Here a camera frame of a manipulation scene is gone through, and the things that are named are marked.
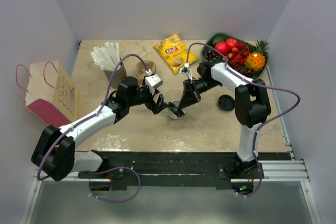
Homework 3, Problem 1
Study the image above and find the cardboard cup carrier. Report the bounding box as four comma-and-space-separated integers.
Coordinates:
135, 60, 156, 86

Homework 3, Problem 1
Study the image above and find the small red apple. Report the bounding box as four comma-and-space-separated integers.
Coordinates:
226, 38, 238, 49

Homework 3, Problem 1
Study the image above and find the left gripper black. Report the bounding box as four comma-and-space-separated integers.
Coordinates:
128, 83, 169, 114

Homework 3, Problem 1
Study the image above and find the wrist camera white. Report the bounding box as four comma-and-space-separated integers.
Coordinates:
144, 74, 163, 95
179, 63, 192, 80

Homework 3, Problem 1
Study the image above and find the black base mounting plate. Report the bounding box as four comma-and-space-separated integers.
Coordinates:
75, 151, 292, 192

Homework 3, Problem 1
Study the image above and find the black coffee cup lid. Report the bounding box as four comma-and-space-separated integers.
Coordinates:
218, 94, 235, 112

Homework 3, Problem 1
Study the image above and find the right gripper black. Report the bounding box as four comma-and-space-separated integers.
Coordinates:
178, 78, 222, 110

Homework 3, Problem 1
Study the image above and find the dark green fruit tray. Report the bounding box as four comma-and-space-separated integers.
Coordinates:
201, 33, 269, 79

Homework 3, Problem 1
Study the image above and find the paper bag pink white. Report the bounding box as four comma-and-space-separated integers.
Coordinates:
18, 61, 80, 127

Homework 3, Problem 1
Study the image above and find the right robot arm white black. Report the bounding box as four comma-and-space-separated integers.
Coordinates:
174, 60, 271, 178

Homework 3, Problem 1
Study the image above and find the grey straw holder cup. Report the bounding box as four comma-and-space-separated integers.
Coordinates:
103, 60, 127, 89

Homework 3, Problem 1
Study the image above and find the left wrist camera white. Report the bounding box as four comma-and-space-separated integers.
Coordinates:
144, 74, 163, 95

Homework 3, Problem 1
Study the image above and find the orange toy pineapple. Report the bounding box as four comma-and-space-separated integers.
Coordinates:
245, 40, 269, 72

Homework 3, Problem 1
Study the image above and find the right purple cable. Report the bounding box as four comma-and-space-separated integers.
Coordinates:
185, 42, 300, 198

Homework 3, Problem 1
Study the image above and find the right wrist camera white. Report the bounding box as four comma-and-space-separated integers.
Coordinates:
179, 63, 192, 80

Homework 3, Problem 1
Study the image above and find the dark grape bunch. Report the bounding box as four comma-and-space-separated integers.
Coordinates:
205, 49, 255, 78

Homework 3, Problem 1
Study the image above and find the large red apple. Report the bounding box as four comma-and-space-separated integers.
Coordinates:
215, 41, 232, 56

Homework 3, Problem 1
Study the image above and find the yellow Lays chips bag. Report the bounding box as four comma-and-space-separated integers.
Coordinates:
153, 33, 198, 74

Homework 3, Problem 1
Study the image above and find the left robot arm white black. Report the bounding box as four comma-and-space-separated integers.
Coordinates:
31, 75, 182, 181

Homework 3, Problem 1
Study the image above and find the aluminium rail frame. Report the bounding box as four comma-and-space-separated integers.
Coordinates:
19, 119, 322, 224

